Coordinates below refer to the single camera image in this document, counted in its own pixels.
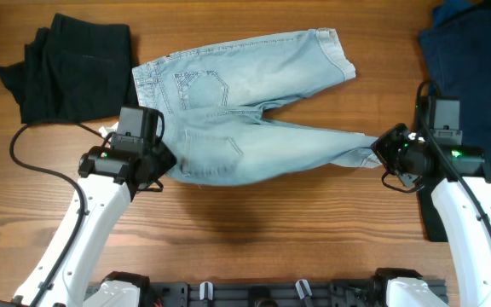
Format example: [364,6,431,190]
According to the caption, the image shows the light blue denim shorts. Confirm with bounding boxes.
[132,28,379,186]

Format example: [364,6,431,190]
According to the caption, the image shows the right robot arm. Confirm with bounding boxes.
[372,96,491,306]

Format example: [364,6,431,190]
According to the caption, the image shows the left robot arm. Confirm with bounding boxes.
[0,107,176,307]

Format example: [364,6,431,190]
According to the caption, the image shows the folded black garment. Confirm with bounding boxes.
[0,14,138,124]

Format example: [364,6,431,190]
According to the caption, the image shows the black garment with logo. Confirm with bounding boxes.
[413,84,491,242]

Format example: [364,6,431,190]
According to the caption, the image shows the dark navy denim garment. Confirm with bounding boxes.
[419,0,491,164]

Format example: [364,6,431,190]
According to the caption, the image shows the left black cable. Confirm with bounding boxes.
[9,121,114,307]

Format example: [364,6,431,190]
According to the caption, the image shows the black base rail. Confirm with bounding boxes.
[151,280,384,307]

